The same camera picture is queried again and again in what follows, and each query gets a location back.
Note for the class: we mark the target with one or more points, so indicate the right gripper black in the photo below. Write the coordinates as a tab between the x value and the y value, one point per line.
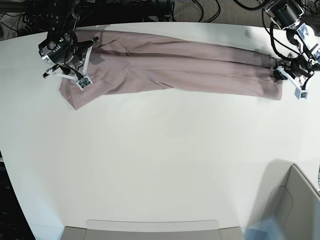
65	52

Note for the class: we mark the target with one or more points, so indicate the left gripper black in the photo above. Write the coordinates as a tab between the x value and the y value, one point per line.
290	67

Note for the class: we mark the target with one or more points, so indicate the pink T-shirt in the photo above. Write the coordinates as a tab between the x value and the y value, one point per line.
130	62

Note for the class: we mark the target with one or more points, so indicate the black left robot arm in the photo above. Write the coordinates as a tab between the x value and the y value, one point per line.
287	16

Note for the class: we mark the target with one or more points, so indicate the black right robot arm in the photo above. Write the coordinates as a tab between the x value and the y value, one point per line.
63	16

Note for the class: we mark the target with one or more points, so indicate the grey box at right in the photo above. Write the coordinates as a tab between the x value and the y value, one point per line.
293	210

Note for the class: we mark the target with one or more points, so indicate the grey box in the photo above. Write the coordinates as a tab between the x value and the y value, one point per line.
293	210
174	230

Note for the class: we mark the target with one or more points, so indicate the blue cloth in box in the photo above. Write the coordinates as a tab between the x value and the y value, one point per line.
262	231

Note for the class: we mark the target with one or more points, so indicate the grey box at bottom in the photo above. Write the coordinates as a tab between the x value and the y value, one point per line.
174	230

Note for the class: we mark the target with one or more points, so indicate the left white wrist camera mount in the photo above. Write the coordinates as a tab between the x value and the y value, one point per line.
295	85

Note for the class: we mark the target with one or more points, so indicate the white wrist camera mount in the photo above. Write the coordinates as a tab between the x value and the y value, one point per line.
295	85
80	78

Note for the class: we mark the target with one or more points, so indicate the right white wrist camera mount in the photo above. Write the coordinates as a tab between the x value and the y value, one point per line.
80	78

